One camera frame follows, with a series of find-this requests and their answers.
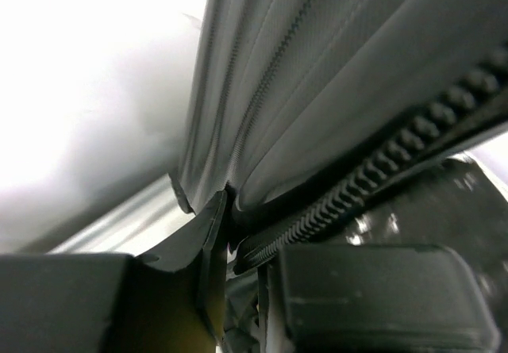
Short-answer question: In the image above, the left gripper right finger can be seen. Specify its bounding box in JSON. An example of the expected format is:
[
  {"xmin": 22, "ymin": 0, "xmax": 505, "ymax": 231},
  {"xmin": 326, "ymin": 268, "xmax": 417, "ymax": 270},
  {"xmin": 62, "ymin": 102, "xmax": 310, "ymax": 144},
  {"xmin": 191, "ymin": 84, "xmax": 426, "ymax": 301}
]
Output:
[{"xmin": 260, "ymin": 244, "xmax": 501, "ymax": 352}]

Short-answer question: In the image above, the black suitcase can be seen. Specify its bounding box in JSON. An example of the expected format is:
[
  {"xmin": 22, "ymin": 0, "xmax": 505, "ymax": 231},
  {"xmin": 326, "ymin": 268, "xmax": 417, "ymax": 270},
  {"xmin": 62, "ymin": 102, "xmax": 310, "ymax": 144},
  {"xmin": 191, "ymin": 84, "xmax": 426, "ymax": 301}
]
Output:
[{"xmin": 168, "ymin": 0, "xmax": 508, "ymax": 353}]

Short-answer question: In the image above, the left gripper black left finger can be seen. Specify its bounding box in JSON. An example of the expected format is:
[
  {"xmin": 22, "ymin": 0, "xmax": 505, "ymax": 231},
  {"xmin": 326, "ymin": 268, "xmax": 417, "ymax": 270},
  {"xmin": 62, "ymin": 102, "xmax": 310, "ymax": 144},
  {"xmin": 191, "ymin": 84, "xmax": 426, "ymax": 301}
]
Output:
[{"xmin": 1, "ymin": 191, "xmax": 228, "ymax": 352}]

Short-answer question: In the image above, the black white patterned garment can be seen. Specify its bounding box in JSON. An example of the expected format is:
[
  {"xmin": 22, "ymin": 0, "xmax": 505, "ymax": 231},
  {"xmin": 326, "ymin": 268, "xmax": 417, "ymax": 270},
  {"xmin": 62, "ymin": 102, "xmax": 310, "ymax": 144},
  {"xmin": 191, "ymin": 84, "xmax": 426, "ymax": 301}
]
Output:
[{"xmin": 344, "ymin": 159, "xmax": 507, "ymax": 297}]

